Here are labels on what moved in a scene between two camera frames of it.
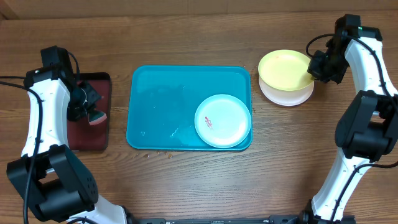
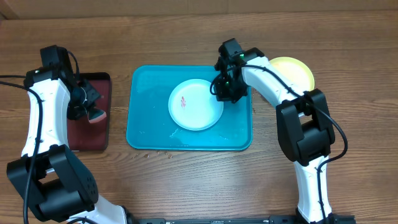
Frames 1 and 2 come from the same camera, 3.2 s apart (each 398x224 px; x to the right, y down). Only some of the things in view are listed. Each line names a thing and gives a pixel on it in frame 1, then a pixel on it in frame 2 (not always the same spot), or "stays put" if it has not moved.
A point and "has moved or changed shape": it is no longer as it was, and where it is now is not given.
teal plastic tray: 162,101 stays put
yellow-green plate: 285,70 has moved or changed shape
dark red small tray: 83,137 stays put
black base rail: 307,218 stays put
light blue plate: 222,121 -> 193,106
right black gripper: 316,68 -> 223,96
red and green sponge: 96,117 stays put
